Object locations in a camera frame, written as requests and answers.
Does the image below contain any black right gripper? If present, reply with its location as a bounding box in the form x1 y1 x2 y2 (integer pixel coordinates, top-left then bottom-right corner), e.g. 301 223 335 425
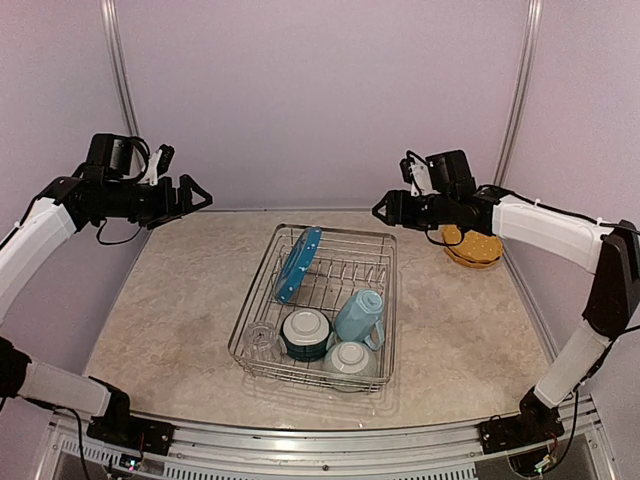
374 188 457 231

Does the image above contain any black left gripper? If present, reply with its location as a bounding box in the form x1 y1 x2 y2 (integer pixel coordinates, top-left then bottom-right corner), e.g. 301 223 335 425
104 172 211 229

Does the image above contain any yellow speckled plate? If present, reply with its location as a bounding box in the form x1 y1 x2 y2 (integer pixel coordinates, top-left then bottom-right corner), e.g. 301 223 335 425
443 247 501 270
441 225 504 261

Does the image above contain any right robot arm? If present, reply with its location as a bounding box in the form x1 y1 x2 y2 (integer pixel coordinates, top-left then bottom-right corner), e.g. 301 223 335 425
372 150 639 450

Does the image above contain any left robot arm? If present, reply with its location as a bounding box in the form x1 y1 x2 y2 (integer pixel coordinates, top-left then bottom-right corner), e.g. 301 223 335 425
1 133 214 445

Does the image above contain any light blue faceted mug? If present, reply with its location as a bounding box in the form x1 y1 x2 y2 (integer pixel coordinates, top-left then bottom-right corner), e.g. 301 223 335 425
334 289 385 351

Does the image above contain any dark teal bowl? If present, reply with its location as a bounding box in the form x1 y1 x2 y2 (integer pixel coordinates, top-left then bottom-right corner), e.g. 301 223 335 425
280 308 333 362

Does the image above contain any grey green bowl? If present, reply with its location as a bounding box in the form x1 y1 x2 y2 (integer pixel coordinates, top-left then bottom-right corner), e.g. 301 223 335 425
322 342 378 377

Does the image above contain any clear drinking glass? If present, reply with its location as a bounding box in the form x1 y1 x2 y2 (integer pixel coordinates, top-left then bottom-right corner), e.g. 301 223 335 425
243 322 282 363

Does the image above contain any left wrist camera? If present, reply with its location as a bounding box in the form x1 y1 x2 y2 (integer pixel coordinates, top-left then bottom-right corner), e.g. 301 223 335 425
140 144 175 186

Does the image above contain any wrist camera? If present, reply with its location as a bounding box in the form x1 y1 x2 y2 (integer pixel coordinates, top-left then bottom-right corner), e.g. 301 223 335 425
140 144 175 186
399 150 433 197

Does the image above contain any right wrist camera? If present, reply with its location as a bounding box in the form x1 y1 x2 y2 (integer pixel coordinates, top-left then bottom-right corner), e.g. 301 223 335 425
399 150 433 197

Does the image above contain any metal wire dish rack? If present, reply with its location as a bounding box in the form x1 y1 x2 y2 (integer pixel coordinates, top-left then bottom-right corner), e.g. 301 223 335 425
228 224 397 393

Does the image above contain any left aluminium wall post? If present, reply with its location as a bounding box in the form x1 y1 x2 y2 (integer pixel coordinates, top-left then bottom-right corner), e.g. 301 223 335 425
99 0 139 136

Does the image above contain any aluminium wall post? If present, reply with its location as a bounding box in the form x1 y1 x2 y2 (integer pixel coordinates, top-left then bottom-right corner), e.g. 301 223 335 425
99 0 139 136
493 0 544 186

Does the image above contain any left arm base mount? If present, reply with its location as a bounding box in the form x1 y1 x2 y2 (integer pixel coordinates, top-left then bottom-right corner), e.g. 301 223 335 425
87 397 176 456

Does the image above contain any right aluminium wall post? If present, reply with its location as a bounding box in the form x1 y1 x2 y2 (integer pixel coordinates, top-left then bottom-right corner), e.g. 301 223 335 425
493 0 544 186

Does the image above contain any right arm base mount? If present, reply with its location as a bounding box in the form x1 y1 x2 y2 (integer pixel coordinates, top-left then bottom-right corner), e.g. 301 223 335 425
477 410 565 454

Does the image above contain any aluminium front rail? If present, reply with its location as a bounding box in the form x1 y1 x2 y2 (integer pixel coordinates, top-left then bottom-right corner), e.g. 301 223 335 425
34 394 616 480

